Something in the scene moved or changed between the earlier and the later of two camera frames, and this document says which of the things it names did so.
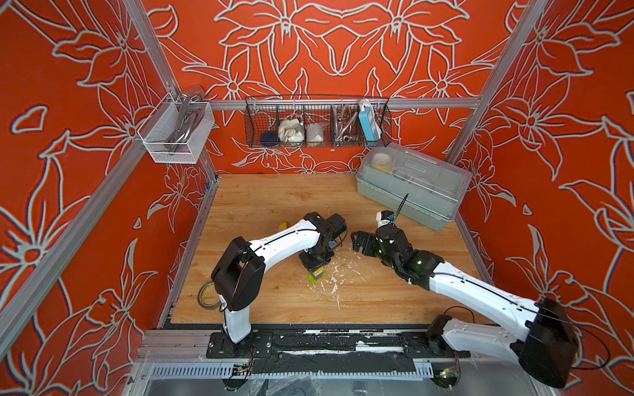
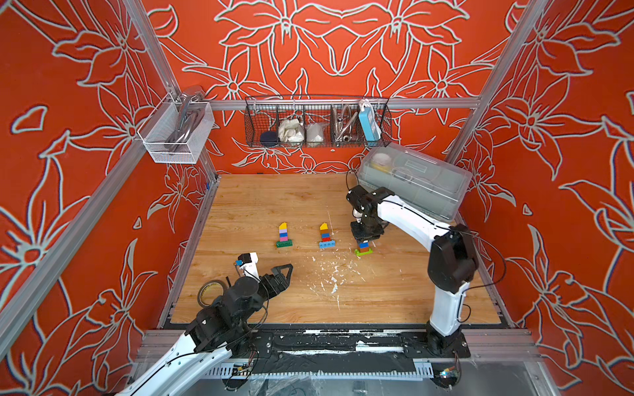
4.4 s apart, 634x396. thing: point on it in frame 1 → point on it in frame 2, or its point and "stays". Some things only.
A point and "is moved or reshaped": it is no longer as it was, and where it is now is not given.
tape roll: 210,307 stays
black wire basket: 317,121 stays
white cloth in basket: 290,130 stays
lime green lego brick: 312,278 is moved or reshaped
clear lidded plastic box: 415,185 stays
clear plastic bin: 177,131 stays
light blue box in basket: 370,122 stays
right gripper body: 373,248 → 364,230
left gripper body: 318,259 → 265,289
